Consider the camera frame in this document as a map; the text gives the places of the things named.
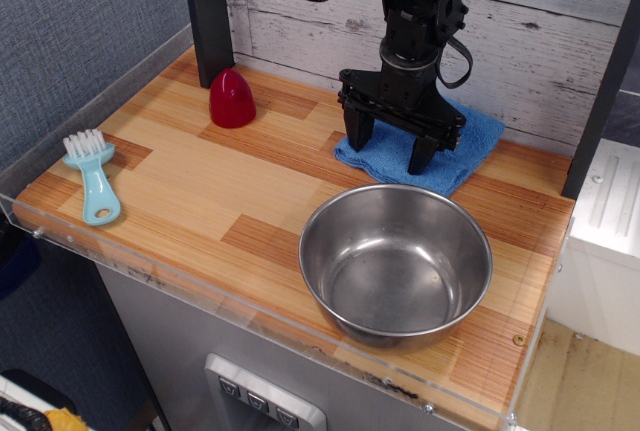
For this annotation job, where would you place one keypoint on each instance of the yellow object bottom left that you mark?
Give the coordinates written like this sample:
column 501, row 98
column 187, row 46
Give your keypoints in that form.
column 65, row 420

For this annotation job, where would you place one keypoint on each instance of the light blue scrub brush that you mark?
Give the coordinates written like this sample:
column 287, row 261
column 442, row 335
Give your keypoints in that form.
column 87, row 151

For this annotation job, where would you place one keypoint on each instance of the dark grey right post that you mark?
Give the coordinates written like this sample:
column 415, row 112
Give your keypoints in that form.
column 613, row 77

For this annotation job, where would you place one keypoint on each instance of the white appliance at right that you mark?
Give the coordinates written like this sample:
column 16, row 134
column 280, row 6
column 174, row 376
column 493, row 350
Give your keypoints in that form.
column 596, row 289

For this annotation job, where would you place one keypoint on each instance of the silver dispenser panel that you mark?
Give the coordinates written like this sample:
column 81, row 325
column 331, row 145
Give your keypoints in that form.
column 262, row 396

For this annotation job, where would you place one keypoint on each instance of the red egg-shaped object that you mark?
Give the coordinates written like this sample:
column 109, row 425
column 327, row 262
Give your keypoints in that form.
column 231, row 103

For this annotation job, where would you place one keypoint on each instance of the blue cloth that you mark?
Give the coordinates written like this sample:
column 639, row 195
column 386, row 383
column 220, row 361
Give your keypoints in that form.
column 386, row 156

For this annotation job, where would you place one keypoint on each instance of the stainless steel pot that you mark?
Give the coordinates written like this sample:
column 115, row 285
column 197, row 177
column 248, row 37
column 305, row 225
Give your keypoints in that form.
column 393, row 266

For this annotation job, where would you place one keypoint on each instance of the dark grey vertical post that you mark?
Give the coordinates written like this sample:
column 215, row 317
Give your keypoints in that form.
column 212, row 38

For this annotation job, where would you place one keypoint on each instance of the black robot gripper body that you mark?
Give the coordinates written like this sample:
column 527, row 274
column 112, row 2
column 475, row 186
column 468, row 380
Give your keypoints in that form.
column 405, row 95

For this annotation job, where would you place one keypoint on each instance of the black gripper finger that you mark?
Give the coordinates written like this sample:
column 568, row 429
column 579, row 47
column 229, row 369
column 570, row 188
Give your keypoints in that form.
column 423, row 151
column 359, row 126

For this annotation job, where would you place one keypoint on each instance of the clear acrylic table guard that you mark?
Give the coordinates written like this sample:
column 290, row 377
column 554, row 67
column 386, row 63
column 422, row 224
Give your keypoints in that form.
column 240, row 262

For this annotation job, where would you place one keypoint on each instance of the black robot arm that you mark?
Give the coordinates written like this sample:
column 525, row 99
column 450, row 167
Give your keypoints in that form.
column 418, row 29

